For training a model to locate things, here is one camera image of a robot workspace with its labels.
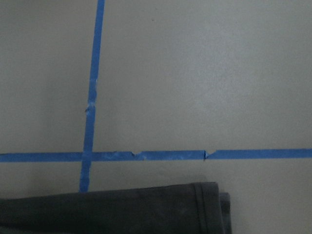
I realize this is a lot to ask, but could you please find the brown t-shirt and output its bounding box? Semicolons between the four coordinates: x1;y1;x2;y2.
0;182;232;234

